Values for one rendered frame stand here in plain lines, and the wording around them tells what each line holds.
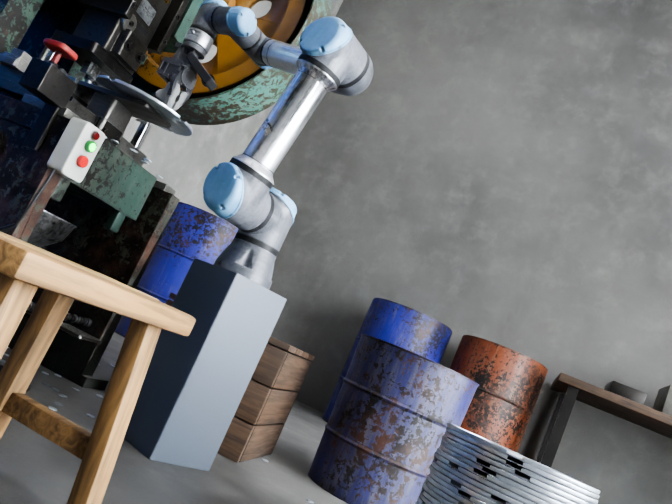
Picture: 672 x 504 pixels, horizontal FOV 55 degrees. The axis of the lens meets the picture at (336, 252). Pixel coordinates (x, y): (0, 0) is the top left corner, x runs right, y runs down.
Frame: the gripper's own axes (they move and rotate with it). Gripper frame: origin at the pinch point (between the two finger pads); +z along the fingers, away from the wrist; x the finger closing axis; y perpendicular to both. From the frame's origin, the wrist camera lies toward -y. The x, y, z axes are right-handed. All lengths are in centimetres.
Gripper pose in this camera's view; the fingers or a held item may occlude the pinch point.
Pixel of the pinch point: (169, 111)
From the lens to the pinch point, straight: 186.7
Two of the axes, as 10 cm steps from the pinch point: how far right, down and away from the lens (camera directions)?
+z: -4.0, 9.0, -1.6
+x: -2.4, -2.8, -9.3
